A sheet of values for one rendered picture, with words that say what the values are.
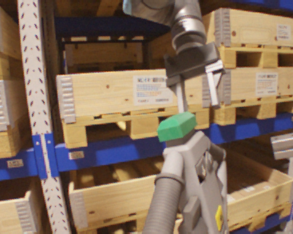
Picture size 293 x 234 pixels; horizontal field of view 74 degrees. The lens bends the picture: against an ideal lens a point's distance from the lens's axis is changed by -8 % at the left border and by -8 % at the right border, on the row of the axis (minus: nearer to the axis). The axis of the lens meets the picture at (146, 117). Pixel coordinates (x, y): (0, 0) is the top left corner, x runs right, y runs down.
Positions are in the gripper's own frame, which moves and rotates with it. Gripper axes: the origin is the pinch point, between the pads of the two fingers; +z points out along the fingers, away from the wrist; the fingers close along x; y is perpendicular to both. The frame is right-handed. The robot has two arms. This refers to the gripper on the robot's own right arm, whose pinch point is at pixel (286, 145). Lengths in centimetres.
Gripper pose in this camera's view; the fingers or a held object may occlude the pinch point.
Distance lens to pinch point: 35.9
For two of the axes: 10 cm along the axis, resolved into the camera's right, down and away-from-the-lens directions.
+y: 4.7, -1.9, 8.6
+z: -8.3, 2.3, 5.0
